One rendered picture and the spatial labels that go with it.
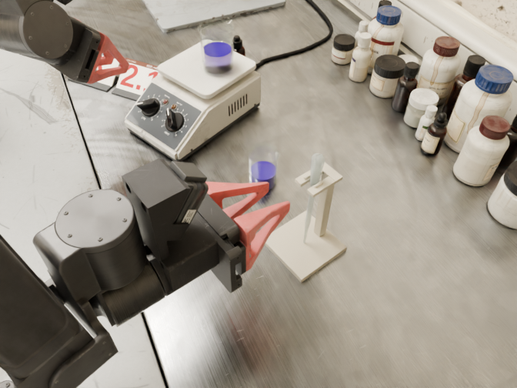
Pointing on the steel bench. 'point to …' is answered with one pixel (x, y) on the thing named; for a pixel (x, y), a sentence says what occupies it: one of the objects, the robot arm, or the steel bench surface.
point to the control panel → (156, 128)
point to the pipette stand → (277, 239)
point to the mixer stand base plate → (158, 9)
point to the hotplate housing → (251, 90)
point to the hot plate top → (178, 69)
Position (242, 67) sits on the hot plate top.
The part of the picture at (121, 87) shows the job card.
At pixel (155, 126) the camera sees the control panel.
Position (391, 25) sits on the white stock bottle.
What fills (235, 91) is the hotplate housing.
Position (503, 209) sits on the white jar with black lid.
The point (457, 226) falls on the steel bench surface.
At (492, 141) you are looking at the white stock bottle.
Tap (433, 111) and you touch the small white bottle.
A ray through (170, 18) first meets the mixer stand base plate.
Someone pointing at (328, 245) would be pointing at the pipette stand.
